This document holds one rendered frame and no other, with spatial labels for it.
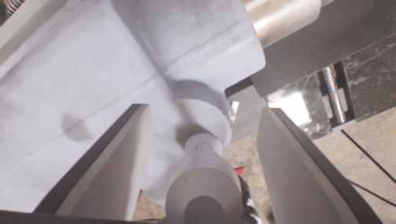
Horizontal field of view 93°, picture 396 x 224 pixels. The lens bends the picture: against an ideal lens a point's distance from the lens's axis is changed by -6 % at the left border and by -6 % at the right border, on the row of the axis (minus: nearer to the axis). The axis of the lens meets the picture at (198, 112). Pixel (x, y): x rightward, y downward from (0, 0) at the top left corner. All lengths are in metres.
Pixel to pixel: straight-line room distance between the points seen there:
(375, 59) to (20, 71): 0.59
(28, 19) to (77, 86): 0.43
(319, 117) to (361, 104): 0.10
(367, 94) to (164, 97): 0.52
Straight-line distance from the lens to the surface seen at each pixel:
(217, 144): 0.17
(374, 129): 2.07
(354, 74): 0.56
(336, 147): 2.00
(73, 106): 0.19
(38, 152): 0.25
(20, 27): 0.62
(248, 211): 0.20
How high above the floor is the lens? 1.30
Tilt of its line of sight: 61 degrees down
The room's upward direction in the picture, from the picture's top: 176 degrees counter-clockwise
